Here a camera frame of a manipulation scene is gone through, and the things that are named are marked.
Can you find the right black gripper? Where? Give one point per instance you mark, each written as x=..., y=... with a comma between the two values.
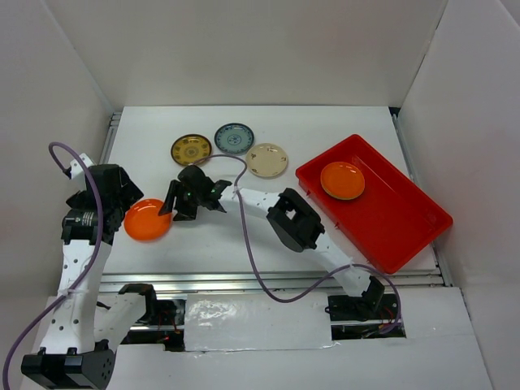
x=185, y=213

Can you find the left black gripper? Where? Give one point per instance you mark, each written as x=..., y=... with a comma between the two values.
x=130, y=192

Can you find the orange plate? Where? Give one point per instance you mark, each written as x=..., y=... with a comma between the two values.
x=144, y=223
x=342, y=177

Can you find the yellow patterned plate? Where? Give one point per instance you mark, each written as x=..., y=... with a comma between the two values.
x=190, y=148

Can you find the green plate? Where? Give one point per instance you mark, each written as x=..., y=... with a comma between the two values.
x=345, y=196

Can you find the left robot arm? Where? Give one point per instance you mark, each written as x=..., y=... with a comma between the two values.
x=79, y=348

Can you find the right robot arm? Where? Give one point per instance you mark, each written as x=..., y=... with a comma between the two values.
x=296, y=224

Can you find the red plastic bin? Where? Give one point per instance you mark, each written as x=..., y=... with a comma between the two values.
x=391, y=221

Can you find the blue patterned plate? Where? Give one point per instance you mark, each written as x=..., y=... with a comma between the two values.
x=234, y=138

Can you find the beige floral plate back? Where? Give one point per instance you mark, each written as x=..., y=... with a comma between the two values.
x=266, y=160

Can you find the white foil-taped panel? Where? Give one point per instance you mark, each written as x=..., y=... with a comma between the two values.
x=253, y=321

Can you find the aluminium rail frame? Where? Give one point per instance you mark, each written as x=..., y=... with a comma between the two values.
x=209, y=254

